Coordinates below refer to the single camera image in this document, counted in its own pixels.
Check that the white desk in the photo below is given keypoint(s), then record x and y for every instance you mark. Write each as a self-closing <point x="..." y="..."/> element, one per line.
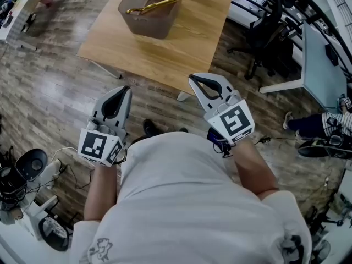
<point x="321" y="70"/>

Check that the black metal railing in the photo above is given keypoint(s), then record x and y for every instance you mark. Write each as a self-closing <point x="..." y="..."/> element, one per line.
<point x="308" y="12"/>

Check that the person's right forearm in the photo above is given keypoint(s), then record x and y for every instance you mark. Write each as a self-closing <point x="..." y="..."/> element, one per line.
<point x="253" y="169"/>

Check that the white shelf unit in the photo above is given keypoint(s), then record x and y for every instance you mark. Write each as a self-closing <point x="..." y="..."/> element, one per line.
<point x="19" y="12"/>

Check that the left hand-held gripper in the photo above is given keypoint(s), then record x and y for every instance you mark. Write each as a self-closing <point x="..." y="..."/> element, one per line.
<point x="93" y="147"/>

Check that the black round lamp head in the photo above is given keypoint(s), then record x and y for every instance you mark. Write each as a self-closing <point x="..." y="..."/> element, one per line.
<point x="31" y="164"/>

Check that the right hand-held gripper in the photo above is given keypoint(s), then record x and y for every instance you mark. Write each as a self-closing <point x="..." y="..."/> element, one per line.
<point x="235" y="121"/>

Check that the person's left forearm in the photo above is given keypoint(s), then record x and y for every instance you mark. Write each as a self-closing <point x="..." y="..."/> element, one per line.
<point x="100" y="191"/>

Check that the white side table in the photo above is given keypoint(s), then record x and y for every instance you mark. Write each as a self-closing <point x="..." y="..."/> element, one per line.
<point x="33" y="216"/>

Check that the brown plastic container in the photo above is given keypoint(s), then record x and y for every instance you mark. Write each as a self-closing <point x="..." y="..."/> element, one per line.
<point x="154" y="23"/>

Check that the black office chair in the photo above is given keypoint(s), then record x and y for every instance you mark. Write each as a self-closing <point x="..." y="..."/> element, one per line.
<point x="264" y="41"/>

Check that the person's black shoe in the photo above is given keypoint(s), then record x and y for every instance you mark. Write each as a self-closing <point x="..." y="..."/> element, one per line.
<point x="150" y="126"/>
<point x="312" y="148"/>
<point x="183" y="130"/>

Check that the gold clothes hanger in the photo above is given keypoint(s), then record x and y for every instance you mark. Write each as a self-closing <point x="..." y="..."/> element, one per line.
<point x="162" y="2"/>

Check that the white table leg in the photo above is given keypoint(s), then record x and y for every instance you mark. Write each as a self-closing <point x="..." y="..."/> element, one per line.
<point x="182" y="96"/>
<point x="108" y="70"/>

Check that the grey floor fan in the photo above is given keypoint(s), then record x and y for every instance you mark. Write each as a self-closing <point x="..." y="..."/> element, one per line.
<point x="321" y="253"/>

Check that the person's white shirt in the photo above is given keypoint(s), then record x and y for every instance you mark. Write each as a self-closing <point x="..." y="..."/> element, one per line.
<point x="187" y="202"/>

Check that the white power strip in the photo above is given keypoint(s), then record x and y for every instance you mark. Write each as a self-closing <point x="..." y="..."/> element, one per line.
<point x="52" y="172"/>

